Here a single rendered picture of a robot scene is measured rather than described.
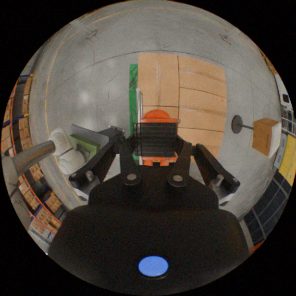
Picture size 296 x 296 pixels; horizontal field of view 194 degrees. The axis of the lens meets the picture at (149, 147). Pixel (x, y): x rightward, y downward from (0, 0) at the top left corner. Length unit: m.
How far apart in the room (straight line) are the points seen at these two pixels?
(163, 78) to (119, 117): 0.94
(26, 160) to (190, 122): 1.25
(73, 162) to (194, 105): 1.19
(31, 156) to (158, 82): 1.08
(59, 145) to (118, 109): 1.08
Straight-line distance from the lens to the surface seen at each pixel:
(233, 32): 3.21
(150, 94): 0.87
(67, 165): 0.78
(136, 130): 0.16
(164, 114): 0.17
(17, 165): 0.58
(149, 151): 0.17
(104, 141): 0.81
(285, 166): 7.36
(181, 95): 0.91
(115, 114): 1.55
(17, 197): 0.54
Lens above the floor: 1.39
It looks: 69 degrees down
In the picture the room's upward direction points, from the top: 170 degrees counter-clockwise
